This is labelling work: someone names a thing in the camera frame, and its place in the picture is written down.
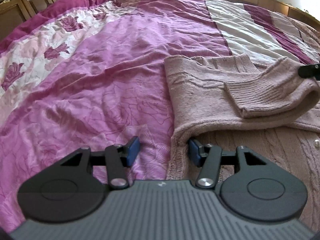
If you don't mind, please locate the pink knitted cardigan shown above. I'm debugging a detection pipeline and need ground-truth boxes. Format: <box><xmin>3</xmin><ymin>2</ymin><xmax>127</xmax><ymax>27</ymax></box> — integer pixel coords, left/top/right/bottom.
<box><xmin>163</xmin><ymin>19</ymin><xmax>320</xmax><ymax>231</ymax></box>

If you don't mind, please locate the pink purple floral bedspread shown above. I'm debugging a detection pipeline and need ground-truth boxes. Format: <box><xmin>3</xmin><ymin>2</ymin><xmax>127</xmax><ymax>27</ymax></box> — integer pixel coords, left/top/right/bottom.
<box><xmin>1</xmin><ymin>0</ymin><xmax>319</xmax><ymax>232</ymax></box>

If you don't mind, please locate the magenta pillow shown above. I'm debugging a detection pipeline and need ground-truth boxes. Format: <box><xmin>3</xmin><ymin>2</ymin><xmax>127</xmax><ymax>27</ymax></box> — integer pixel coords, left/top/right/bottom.
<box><xmin>1</xmin><ymin>0</ymin><xmax>110</xmax><ymax>54</ymax></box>

